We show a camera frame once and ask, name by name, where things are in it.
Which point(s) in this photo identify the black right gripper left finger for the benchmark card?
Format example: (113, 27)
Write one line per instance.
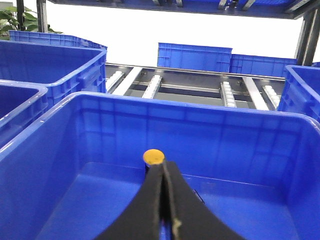
(140, 220)

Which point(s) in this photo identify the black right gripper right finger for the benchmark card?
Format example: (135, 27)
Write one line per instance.
(190, 219)

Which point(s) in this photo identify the yellow push button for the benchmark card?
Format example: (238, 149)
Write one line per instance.
(152, 157)

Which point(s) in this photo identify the blue plastic destination bin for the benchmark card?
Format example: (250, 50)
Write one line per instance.
(73, 171)

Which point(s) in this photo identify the blue bin far right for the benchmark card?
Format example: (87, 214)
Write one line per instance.
(301, 92)

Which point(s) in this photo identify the blue bin background tall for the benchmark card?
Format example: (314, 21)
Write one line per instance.
(194, 57)

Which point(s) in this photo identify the blue plastic source bin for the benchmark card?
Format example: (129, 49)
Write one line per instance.
(21, 104)

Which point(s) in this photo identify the blue bin far left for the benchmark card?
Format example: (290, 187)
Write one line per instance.
(62, 70)

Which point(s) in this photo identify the blue bin background low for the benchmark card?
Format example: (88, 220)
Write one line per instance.
(260, 65)

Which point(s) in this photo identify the green plant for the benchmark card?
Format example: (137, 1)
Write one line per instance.
(12, 20)

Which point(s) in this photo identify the steel roller rack frame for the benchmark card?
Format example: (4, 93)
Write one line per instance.
(235, 90)

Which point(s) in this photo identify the grey shelf upright post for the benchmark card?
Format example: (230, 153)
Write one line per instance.
(308, 38)

